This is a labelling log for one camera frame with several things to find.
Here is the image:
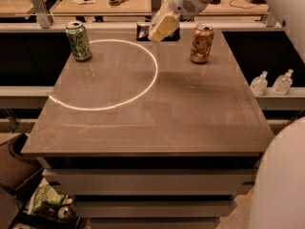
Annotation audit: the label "clear sanitizer bottle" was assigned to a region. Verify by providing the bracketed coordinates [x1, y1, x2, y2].
[250, 71, 268, 96]
[272, 69, 294, 94]

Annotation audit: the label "black storage bin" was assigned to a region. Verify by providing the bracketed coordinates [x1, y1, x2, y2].
[8, 168, 83, 229]

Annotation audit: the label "clear sanitizer bottle left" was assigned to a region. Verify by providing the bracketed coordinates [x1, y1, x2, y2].
[250, 71, 268, 96]

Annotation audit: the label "black cable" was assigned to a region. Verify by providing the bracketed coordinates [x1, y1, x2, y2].
[228, 0, 260, 10]

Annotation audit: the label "orange soda can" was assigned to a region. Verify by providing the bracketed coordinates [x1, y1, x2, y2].
[190, 23, 214, 64]

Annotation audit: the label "metal bracket left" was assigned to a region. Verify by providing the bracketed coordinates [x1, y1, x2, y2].
[31, 0, 53, 29]

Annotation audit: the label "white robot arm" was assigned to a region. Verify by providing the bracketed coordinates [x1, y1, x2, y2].
[149, 0, 305, 229]

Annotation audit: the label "green chip bag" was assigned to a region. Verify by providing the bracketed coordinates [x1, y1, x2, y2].
[28, 178, 72, 215]

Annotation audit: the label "black rxbar chocolate wrapper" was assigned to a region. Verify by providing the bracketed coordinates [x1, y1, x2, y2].
[136, 24, 180, 42]

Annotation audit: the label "black mesh cup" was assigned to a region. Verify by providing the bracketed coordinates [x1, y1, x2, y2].
[210, 0, 221, 5]

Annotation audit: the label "clear sanitizer bottle right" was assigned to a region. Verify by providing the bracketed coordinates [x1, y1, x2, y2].
[272, 69, 294, 94]

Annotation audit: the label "green soda can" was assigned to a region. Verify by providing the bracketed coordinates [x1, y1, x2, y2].
[66, 21, 92, 61]

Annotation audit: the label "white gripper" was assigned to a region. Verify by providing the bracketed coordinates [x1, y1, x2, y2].
[148, 0, 208, 42]

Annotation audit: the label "black handled scissors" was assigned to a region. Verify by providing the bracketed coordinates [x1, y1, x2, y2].
[109, 0, 130, 6]

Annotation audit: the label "metal bracket right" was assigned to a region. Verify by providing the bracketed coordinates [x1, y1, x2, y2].
[261, 11, 277, 27]

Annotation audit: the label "grey drawer cabinet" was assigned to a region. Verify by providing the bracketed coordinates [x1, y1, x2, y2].
[37, 153, 262, 229]

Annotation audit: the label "dark round chair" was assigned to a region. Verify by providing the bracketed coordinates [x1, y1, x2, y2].
[0, 134, 41, 194]

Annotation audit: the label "crushed can in bin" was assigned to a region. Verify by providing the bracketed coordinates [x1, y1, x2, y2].
[57, 206, 73, 220]

